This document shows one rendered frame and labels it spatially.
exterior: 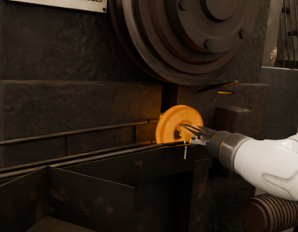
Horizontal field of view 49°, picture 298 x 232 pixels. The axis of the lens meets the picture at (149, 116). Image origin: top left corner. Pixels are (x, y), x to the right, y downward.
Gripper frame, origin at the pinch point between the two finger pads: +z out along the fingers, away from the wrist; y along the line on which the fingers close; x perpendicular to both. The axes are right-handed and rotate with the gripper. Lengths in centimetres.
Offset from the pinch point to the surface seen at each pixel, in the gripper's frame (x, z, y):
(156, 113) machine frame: 2.2, 7.1, -4.4
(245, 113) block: 3.8, -3.2, 23.6
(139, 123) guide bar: -0.2, 5.6, -11.2
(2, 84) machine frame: 10.8, 8.1, -47.9
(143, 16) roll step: 29.6, -3.0, -18.0
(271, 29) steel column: 51, 254, 348
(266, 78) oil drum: -6, 148, 222
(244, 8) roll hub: 34.8, -8.5, 9.8
